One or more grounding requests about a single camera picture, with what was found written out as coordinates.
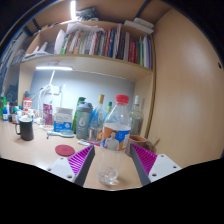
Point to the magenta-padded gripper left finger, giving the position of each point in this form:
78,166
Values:
63,166

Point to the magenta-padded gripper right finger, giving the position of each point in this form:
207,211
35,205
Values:
161,165

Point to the clear red-capped water bottle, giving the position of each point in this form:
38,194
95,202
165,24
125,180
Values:
115,140

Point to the flat round red coaster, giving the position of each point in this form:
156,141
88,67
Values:
64,150

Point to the pale blue hairbrush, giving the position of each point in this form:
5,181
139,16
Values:
66,133

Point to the pink and white pen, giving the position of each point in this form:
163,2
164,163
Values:
87,142

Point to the brown mug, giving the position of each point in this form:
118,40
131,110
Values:
138,140

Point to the blue and white carton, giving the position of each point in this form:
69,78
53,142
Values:
63,120

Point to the black mug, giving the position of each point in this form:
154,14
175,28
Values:
26,130

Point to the magenta snack pouch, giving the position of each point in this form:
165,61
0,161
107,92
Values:
48,115

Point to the clear white-capped glass bottle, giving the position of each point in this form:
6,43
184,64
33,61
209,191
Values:
136,116

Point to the clear yellow-capped bottle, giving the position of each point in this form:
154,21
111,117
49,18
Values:
99,113

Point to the red and white can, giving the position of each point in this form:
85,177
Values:
27,104

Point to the green-capped glass bottle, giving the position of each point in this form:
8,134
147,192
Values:
109,106

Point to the small blue-capped white bottle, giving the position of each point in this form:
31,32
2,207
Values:
5,115

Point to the green plastic bottle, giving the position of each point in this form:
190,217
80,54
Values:
3,105

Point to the white under-shelf light bar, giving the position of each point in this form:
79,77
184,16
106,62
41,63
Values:
53,68

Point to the wooden shelf unit with books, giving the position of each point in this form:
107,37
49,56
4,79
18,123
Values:
100,43

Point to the white ceiling light bar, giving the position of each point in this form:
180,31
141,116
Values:
73,10

